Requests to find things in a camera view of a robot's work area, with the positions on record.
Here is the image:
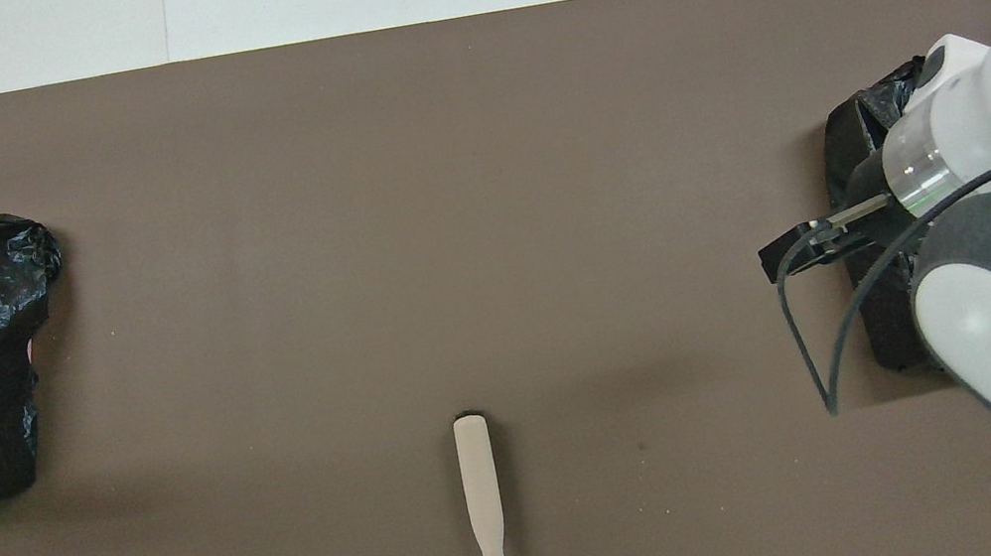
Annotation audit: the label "beige hand brush black bristles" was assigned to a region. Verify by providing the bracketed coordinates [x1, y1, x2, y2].
[450, 409, 511, 556]

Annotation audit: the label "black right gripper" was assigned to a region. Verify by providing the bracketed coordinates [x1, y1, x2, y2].
[744, 146, 934, 287]

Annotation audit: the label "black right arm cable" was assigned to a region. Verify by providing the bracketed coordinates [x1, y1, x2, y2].
[761, 156, 991, 422]

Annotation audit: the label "brown table mat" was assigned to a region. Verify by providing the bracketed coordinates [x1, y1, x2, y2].
[0, 0, 991, 556]

